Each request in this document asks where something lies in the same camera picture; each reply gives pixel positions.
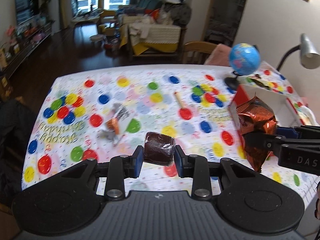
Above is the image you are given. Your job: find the shiny orange-brown snack bag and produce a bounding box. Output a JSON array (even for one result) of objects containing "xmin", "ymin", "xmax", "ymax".
[{"xmin": 236, "ymin": 95, "xmax": 277, "ymax": 173}]

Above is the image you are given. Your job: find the dark chocolate snack packet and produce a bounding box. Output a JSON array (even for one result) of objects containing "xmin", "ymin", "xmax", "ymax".
[{"xmin": 144, "ymin": 132, "xmax": 175, "ymax": 166}]

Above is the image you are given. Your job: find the red white cardboard box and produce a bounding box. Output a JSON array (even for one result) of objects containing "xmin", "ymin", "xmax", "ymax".
[{"xmin": 228, "ymin": 85, "xmax": 305, "ymax": 162}]

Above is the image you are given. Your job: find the tissue pack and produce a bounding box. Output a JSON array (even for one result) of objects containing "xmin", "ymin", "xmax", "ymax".
[{"xmin": 298, "ymin": 105, "xmax": 319, "ymax": 126}]

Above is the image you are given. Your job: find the colourful balloon tablecloth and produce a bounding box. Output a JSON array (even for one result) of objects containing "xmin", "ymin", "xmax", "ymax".
[{"xmin": 21, "ymin": 63, "xmax": 320, "ymax": 209}]

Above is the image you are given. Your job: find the white black snack packet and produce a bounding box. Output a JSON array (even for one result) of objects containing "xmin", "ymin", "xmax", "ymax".
[{"xmin": 99, "ymin": 103, "xmax": 133, "ymax": 147}]

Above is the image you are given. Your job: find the green gold snack wrapper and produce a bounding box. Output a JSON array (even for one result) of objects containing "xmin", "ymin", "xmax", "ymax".
[{"xmin": 250, "ymin": 74, "xmax": 271, "ymax": 90}]

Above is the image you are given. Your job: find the small beige stick snack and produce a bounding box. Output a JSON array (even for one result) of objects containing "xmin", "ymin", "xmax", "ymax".
[{"xmin": 174, "ymin": 92, "xmax": 185, "ymax": 108}]

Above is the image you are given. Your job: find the silver gooseneck desk lamp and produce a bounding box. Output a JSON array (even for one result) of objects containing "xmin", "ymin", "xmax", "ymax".
[{"xmin": 276, "ymin": 33, "xmax": 320, "ymax": 72}]

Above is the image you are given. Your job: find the small blue globe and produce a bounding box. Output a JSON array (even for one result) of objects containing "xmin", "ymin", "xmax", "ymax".
[{"xmin": 224, "ymin": 43, "xmax": 261, "ymax": 91}]

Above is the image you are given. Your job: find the wooden chair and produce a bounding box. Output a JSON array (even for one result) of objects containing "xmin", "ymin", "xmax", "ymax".
[{"xmin": 182, "ymin": 41, "xmax": 217, "ymax": 64}]

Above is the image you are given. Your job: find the small white stool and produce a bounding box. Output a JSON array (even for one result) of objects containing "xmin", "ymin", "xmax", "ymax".
[{"xmin": 89, "ymin": 34, "xmax": 106, "ymax": 45}]

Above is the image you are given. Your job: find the sofa with cream cover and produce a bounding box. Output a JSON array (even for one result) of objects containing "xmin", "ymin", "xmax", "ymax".
[{"xmin": 116, "ymin": 0, "xmax": 191, "ymax": 58}]

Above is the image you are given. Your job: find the round coffee table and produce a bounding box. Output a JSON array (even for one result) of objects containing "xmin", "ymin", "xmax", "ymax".
[{"xmin": 71, "ymin": 10, "xmax": 103, "ymax": 26}]

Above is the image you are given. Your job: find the long low tv cabinet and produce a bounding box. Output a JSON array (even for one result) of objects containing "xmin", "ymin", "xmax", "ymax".
[{"xmin": 1, "ymin": 22, "xmax": 53, "ymax": 79}]

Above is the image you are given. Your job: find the wall television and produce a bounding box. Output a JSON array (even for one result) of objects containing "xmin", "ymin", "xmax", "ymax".
[{"xmin": 15, "ymin": 0, "xmax": 40, "ymax": 25}]

